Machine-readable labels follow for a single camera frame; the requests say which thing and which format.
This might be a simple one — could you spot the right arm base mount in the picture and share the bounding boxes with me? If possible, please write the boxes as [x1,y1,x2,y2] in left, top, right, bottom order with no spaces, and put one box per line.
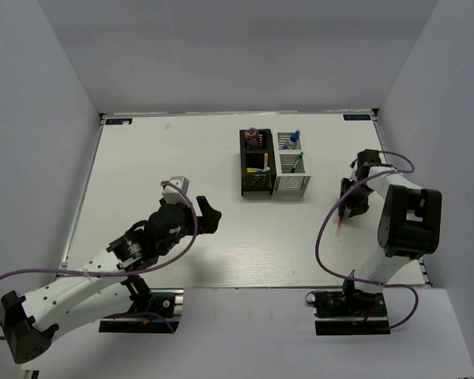
[305,291,391,336]

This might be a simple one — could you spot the red pen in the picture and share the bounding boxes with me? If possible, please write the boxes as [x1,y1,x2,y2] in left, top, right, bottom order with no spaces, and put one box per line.
[334,210,345,237]

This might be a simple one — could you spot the black mesh organizer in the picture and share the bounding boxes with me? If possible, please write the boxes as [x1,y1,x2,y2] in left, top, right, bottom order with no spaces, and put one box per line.
[239,129,277,196]

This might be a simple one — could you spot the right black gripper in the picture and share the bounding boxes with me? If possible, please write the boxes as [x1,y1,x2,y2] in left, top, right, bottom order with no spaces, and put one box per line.
[339,178,375,217]

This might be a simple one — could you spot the white mesh organizer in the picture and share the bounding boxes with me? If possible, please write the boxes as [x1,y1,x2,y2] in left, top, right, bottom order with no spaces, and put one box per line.
[273,132,312,198]

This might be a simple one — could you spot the pink tube of crayons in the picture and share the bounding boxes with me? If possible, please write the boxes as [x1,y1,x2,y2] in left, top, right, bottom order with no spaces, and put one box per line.
[244,128,261,149]

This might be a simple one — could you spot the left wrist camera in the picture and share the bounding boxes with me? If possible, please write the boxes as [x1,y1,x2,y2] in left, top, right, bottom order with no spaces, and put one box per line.
[161,176,190,205]

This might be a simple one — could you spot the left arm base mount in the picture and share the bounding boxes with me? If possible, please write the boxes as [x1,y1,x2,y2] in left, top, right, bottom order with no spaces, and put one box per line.
[99,276,184,334]

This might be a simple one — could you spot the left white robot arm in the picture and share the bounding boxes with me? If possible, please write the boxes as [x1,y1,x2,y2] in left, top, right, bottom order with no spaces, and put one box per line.
[0,196,222,364]

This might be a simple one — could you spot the blue cap spray bottle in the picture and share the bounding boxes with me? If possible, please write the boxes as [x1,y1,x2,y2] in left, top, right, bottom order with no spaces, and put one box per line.
[283,130,301,150]

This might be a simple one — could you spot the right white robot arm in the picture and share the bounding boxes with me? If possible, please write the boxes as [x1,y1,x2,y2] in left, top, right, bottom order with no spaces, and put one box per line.
[338,149,442,315]

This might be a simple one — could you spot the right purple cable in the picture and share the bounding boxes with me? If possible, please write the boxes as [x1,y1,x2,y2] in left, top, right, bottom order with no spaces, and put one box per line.
[314,151,420,331]

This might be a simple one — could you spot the green gel pen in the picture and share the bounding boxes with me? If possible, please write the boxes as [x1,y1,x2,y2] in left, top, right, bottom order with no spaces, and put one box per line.
[290,152,303,173]

